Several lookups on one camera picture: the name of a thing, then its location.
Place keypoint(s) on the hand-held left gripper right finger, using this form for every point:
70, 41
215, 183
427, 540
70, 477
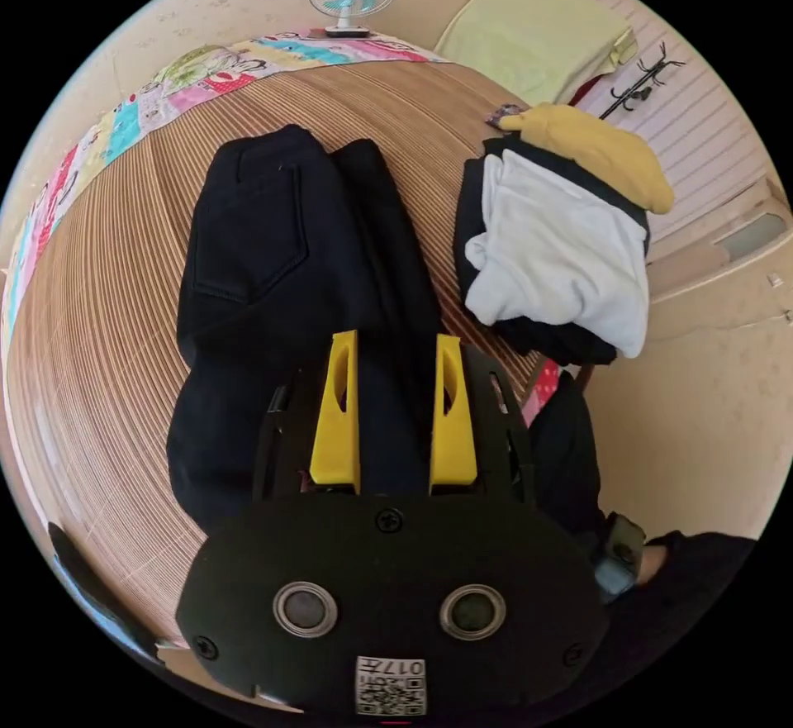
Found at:
451, 437

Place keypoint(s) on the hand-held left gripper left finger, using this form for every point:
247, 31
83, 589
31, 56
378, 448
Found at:
337, 430

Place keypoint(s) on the black pants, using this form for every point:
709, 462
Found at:
260, 257

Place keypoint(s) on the person's left forearm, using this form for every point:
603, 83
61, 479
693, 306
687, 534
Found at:
688, 579

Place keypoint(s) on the person's body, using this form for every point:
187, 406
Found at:
567, 455

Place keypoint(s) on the pile of clothes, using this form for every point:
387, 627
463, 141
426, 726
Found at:
557, 244

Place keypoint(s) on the black coat rack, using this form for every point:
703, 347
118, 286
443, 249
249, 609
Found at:
641, 80

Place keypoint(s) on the pale green cloth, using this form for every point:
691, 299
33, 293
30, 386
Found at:
533, 34

